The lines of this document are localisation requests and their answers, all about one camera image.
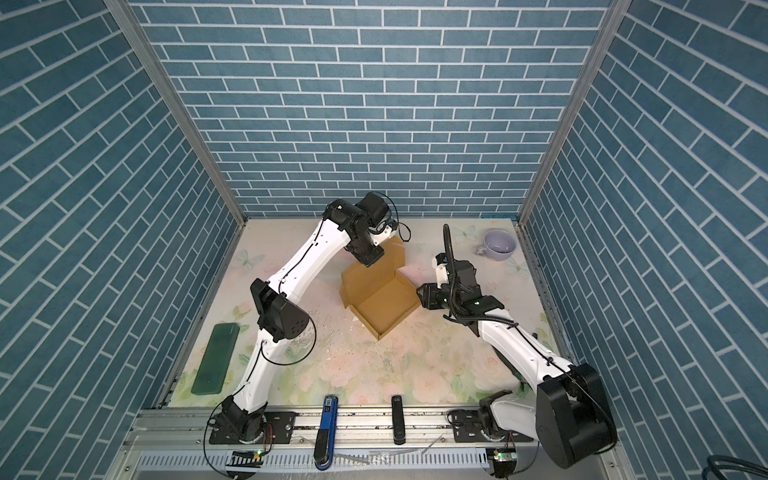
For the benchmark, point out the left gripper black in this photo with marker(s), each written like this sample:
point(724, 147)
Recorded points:
point(371, 258)

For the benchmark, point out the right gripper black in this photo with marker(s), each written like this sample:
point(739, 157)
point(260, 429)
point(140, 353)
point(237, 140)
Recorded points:
point(429, 298)

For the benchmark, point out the brown cardboard paper box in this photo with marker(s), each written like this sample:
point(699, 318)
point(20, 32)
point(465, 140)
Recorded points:
point(380, 296)

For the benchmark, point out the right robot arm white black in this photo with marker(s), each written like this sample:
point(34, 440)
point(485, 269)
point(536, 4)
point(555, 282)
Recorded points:
point(567, 413)

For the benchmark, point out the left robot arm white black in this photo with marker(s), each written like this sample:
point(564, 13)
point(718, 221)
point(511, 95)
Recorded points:
point(360, 228)

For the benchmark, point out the lavender ceramic cup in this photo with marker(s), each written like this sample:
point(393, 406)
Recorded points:
point(497, 245)

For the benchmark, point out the black handheld stick device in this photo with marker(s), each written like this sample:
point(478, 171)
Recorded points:
point(398, 420)

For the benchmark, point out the green rectangular board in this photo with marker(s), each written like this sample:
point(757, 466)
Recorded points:
point(212, 372)

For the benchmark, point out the blue black handheld tool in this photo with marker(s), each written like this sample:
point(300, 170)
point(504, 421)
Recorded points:
point(325, 438)

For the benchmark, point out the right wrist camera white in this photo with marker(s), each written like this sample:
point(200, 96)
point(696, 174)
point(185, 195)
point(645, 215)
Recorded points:
point(440, 263)

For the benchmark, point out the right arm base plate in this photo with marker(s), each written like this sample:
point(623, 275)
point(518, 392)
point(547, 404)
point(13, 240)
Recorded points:
point(476, 425)

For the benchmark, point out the right circuit board below rail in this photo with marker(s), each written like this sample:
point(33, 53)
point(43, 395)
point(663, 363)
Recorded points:
point(502, 462)

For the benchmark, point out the circuit board below rail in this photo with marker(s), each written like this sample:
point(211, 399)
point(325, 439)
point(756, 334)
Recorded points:
point(502, 462)
point(244, 464)

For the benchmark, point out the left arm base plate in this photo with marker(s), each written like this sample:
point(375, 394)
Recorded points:
point(275, 427)

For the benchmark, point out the left circuit board below rail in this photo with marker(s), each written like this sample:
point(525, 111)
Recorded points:
point(244, 464)

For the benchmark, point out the aluminium front rail frame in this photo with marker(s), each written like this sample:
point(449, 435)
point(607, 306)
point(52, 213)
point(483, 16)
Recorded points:
point(173, 443)

